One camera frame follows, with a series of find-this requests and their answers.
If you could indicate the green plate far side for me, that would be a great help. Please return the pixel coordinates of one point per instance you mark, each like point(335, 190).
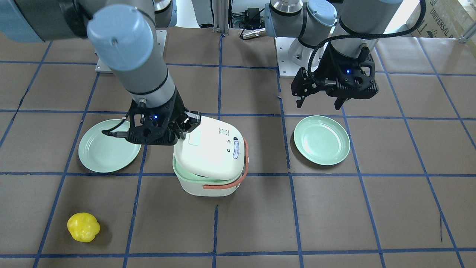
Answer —
point(321, 140)

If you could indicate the cream white rice cooker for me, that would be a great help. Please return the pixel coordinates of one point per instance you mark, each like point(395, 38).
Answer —
point(212, 160)

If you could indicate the black gripper pressing cooker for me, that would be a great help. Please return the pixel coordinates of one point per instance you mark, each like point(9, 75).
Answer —
point(178, 108)

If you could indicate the green plate near cooker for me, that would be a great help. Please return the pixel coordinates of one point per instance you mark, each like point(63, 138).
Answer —
point(102, 153)

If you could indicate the black idle gripper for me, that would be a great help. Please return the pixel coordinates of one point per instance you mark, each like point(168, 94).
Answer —
point(329, 61)

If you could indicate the cardboard box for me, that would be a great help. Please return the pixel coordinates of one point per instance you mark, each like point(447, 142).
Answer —
point(446, 18)

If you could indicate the yellow toy bell pepper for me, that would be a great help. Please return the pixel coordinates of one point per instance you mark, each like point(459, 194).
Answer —
point(83, 227)

